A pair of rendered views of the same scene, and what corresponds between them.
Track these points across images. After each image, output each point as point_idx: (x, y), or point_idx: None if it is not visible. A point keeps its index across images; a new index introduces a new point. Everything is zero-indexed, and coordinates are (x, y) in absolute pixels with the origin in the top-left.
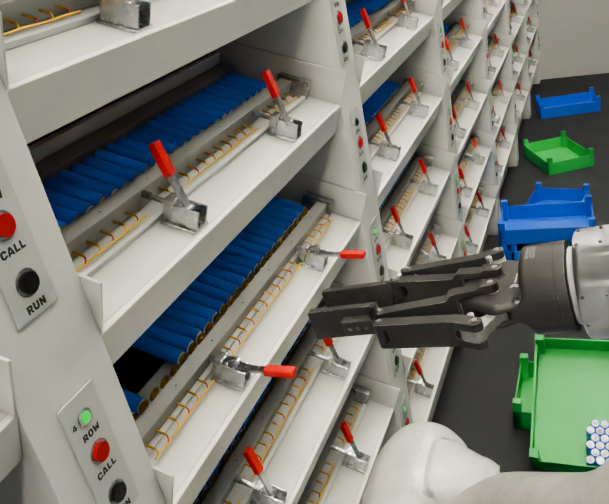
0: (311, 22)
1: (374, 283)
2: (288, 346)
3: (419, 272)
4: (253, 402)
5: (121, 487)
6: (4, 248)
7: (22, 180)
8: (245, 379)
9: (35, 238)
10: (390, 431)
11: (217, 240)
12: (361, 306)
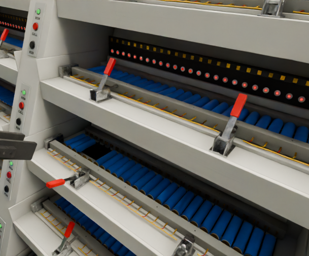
0: None
1: (0, 139)
2: (108, 229)
3: None
4: (73, 202)
5: (18, 121)
6: (33, 32)
7: (45, 20)
8: (73, 185)
9: (40, 37)
10: None
11: (98, 116)
12: None
